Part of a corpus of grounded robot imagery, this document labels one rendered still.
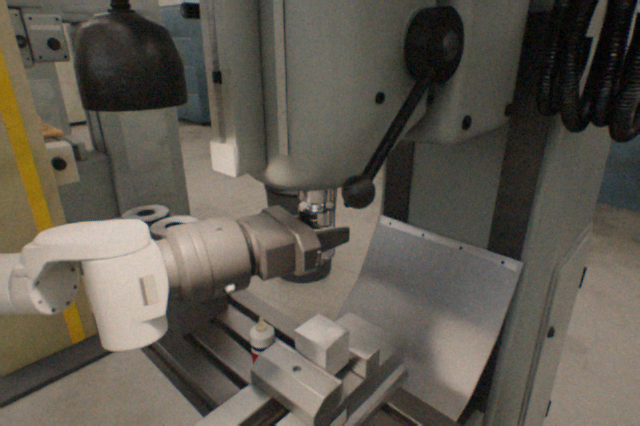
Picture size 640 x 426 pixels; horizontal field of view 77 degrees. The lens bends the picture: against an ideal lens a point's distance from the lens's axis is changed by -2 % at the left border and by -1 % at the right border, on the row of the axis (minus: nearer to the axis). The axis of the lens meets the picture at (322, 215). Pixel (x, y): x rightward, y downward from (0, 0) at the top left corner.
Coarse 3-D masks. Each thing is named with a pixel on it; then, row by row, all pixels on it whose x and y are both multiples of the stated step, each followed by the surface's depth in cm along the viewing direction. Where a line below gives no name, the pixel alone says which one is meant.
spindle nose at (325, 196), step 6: (300, 192) 49; (306, 192) 48; (312, 192) 48; (318, 192) 48; (324, 192) 48; (330, 192) 49; (300, 198) 49; (306, 198) 49; (312, 198) 48; (318, 198) 48; (324, 198) 49; (330, 198) 49
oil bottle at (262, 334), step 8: (256, 328) 66; (264, 328) 66; (272, 328) 68; (256, 336) 66; (264, 336) 66; (272, 336) 67; (256, 344) 66; (264, 344) 66; (272, 344) 67; (256, 352) 67
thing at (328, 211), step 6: (300, 204) 52; (306, 204) 52; (330, 204) 52; (300, 210) 50; (306, 210) 50; (312, 210) 50; (318, 210) 50; (324, 210) 50; (330, 210) 50; (300, 216) 51; (306, 216) 50; (312, 216) 49; (318, 216) 49; (324, 216) 50; (330, 216) 50
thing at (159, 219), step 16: (144, 208) 85; (160, 208) 85; (160, 224) 78; (176, 224) 79; (176, 304) 75; (208, 304) 81; (224, 304) 85; (176, 320) 77; (192, 320) 79; (208, 320) 83
